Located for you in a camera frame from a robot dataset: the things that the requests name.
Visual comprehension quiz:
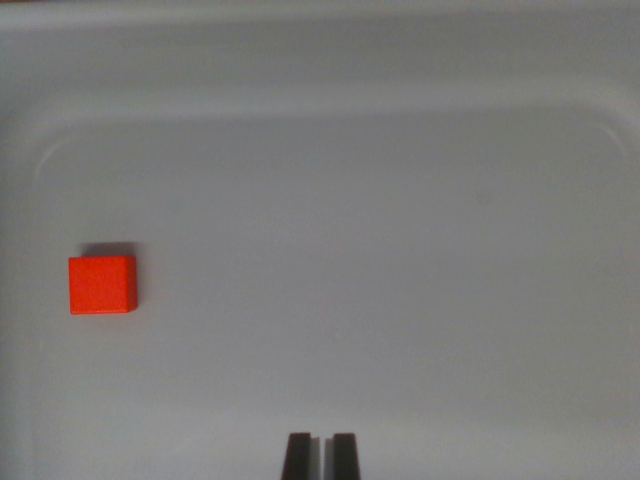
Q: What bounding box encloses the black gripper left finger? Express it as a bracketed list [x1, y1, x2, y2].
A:
[281, 432, 322, 480]

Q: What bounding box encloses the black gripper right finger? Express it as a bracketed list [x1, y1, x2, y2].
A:
[323, 432, 362, 480]

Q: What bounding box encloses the red cube block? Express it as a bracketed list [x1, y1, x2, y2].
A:
[68, 254, 138, 317]

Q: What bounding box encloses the white plastic tray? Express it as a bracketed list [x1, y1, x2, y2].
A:
[0, 0, 640, 480]

